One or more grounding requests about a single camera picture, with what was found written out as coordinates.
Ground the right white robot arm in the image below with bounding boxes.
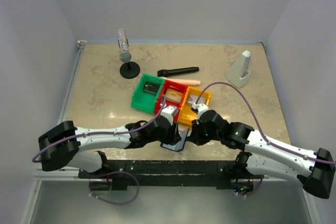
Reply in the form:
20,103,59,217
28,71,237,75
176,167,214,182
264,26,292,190
187,109,335,199

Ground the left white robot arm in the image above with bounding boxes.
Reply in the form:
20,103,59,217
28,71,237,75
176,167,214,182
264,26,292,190
32,115,182,178

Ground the silver VIP card stack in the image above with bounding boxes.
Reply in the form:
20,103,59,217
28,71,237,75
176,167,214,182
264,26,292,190
187,94,207,106

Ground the gold card stack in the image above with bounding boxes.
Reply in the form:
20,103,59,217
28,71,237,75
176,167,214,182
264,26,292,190
165,89,183,104

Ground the black card stack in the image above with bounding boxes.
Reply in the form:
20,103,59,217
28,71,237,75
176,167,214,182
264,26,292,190
143,81,160,95

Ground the yellow plastic bin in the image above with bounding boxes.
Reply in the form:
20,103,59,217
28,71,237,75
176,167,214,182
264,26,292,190
177,86,202,127

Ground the green plastic bin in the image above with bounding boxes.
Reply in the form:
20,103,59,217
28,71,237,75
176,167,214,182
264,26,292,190
131,73,164,113

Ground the red plastic bin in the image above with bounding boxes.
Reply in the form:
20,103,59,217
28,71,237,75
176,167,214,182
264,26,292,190
154,80,187,121

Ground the black microphone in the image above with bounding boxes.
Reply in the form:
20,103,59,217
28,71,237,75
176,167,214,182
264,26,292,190
157,67,200,77

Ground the white wedge charging dock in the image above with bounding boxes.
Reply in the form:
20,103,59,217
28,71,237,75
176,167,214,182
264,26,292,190
225,50,252,88

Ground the black round microphone stand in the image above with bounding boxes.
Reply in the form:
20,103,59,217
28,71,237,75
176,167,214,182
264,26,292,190
120,61,140,79

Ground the glitter microphone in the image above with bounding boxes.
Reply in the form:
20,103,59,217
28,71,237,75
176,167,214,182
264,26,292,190
118,29,132,63

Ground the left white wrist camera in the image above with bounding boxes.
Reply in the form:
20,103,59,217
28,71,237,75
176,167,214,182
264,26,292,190
160,105,178,125

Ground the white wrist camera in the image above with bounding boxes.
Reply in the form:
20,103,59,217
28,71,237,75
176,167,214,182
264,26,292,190
191,103,209,120
160,105,178,125

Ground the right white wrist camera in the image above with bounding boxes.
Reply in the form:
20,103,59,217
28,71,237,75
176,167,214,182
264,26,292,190
191,103,209,120

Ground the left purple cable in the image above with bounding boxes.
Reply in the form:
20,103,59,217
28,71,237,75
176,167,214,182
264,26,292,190
31,94,167,163

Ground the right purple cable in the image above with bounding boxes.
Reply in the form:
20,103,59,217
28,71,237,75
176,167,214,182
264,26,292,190
195,81,336,166

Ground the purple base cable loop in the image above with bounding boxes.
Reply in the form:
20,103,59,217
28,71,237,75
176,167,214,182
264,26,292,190
89,170,144,205

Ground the aluminium frame rail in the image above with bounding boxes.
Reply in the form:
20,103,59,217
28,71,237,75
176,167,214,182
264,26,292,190
20,40,88,223

